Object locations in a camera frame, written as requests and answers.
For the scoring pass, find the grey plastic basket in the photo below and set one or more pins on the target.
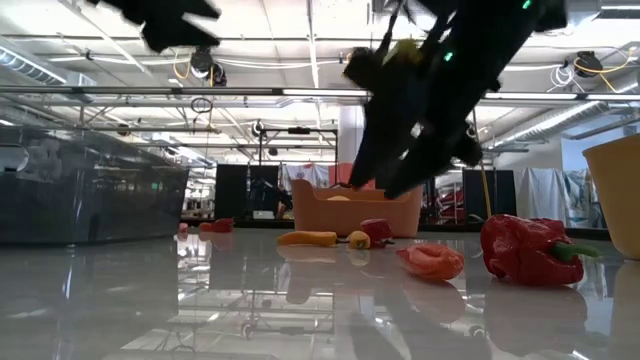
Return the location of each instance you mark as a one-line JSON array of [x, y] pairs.
[[90, 200]]

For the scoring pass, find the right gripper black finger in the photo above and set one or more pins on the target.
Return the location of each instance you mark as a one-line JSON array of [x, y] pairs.
[[362, 155], [405, 175]]

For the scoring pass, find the white hanging cloth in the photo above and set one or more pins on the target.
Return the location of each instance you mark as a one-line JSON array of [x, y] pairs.
[[540, 195], [305, 175]]

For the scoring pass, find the black background rig frame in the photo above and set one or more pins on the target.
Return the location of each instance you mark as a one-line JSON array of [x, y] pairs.
[[300, 131]]

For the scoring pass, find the black partition panel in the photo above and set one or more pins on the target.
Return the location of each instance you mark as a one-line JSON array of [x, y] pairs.
[[230, 192], [500, 192]]

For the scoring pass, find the salmon-orange plastic basket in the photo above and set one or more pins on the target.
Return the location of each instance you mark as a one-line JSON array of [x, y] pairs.
[[325, 215]]

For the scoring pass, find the yellow plastic basket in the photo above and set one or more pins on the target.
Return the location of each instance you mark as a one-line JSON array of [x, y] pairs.
[[617, 200]]

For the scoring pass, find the white pillar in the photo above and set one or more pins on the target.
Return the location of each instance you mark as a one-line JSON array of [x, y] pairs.
[[350, 135]]

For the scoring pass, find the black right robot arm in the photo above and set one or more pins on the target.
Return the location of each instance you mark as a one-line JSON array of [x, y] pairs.
[[490, 35]]

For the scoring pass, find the silver ventilation duct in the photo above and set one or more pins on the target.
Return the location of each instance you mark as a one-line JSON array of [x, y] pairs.
[[550, 122], [30, 67]]

